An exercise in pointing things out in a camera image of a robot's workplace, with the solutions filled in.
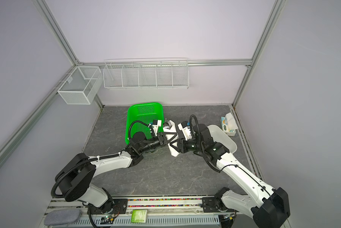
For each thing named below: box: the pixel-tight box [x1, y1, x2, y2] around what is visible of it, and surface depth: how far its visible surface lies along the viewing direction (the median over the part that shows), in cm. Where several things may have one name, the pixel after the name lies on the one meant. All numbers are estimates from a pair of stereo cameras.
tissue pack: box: [220, 112, 239, 137], surface depth 102 cm
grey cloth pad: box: [43, 208, 82, 226], surface depth 71 cm
